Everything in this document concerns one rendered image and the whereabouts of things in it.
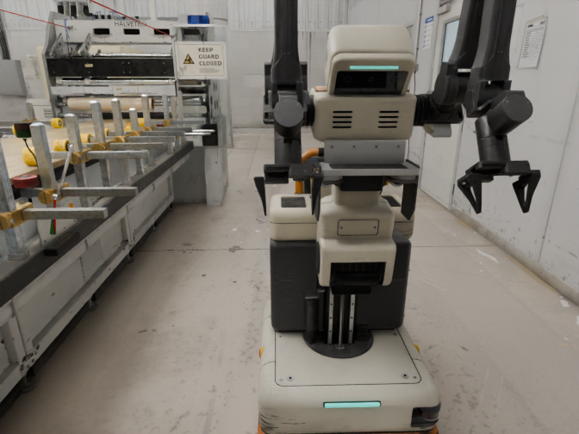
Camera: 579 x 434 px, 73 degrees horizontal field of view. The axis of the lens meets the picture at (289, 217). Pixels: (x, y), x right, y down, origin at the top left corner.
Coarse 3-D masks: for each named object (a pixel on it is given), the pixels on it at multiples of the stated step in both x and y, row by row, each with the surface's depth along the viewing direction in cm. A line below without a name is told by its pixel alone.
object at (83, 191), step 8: (24, 192) 150; (32, 192) 150; (64, 192) 151; (72, 192) 151; (80, 192) 151; (88, 192) 151; (96, 192) 151; (104, 192) 151; (112, 192) 151; (120, 192) 151; (128, 192) 152; (136, 192) 153
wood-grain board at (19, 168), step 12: (48, 132) 289; (60, 132) 289; (84, 132) 289; (12, 144) 233; (24, 144) 233; (48, 144) 233; (12, 156) 195; (12, 168) 168; (24, 168) 168; (36, 168) 168; (12, 180) 151
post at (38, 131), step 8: (32, 128) 138; (40, 128) 139; (32, 136) 139; (40, 136) 139; (40, 144) 140; (40, 152) 141; (48, 152) 144; (40, 160) 142; (48, 160) 144; (40, 168) 143; (48, 168) 144; (40, 176) 144; (48, 176) 144; (48, 184) 145; (56, 184) 148
